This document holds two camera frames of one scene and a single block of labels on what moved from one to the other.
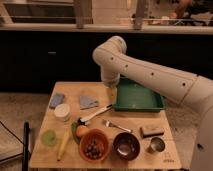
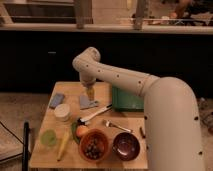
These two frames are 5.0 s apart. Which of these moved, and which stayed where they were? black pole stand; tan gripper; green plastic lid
Moved: tan gripper
Stayed: green plastic lid; black pole stand
